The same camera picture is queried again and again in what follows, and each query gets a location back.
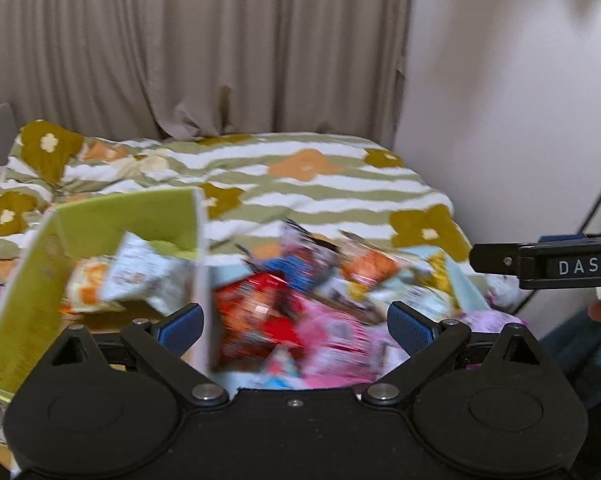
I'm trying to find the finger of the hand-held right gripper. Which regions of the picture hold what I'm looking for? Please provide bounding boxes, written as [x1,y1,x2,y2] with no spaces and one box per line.
[470,243,521,277]

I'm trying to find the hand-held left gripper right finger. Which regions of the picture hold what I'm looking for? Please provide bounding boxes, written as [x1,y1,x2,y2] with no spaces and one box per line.
[363,302,546,405]

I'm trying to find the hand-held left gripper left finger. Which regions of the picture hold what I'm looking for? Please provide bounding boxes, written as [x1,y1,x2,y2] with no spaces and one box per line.
[50,304,230,406]

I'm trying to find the pile of assorted snacks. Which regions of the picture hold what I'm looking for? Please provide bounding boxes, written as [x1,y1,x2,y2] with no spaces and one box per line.
[208,219,463,392]

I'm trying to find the pink striped snack packet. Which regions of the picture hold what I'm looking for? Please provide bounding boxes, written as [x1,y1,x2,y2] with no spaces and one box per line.
[270,296,396,391]

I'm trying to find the green cardboard box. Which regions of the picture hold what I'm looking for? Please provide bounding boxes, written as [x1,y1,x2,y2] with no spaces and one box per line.
[0,186,212,403]

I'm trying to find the purple cloth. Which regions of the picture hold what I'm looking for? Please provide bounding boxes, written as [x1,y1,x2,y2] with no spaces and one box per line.
[459,309,527,332]

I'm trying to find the dark blue cloth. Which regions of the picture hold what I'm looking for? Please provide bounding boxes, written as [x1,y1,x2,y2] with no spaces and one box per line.
[536,304,601,411]

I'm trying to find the white snack packet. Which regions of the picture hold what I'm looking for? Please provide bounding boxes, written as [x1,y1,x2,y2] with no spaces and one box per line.
[102,231,197,317]

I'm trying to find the orange yellow snack packet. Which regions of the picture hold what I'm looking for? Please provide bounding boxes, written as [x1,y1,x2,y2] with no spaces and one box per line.
[59,256,126,316]

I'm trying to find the floral striped blanket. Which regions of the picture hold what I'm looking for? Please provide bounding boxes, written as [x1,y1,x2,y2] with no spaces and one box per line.
[0,120,475,313]

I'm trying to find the beige curtain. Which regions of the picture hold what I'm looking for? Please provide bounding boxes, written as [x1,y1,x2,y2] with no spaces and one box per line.
[0,0,416,142]

